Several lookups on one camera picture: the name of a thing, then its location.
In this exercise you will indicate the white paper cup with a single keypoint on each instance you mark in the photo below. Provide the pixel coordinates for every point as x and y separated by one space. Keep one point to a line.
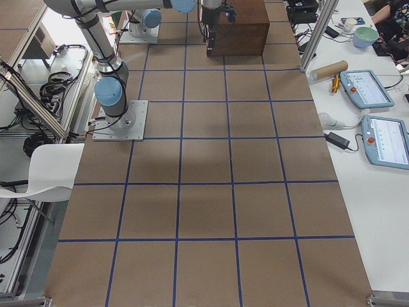
349 24

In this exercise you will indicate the yellow utility knife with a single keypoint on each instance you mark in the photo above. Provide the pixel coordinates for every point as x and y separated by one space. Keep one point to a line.
335 83

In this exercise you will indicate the aluminium frame post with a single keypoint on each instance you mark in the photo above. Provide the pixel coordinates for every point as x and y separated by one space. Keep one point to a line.
321 24

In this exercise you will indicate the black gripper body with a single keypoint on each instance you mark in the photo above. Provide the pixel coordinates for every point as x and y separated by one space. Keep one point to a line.
209 20

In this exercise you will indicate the black power adapter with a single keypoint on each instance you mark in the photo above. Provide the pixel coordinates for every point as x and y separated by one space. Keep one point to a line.
337 140

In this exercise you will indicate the blue teach pendant near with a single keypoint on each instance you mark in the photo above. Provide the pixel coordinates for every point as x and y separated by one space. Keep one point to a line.
385 141

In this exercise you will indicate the blue teach pendant far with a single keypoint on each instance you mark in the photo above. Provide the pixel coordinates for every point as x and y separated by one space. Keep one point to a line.
365 90

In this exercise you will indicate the cardboard tube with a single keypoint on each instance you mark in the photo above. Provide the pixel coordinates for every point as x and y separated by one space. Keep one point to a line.
328 70

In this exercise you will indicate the green bowl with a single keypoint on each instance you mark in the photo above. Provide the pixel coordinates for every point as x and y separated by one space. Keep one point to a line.
364 37

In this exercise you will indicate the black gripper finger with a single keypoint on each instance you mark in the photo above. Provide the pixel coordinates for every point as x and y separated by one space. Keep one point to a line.
210 38

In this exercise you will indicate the blue teach pendant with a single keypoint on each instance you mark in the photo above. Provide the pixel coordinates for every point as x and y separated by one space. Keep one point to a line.
365 90
385 141

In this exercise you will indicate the black smartphone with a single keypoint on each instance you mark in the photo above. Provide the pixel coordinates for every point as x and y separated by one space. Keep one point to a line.
331 32

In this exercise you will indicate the dark wooden drawer box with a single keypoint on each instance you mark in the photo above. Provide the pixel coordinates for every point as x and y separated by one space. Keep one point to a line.
246 36

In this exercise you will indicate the white chair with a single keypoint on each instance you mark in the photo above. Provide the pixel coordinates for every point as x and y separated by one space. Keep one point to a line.
52 171

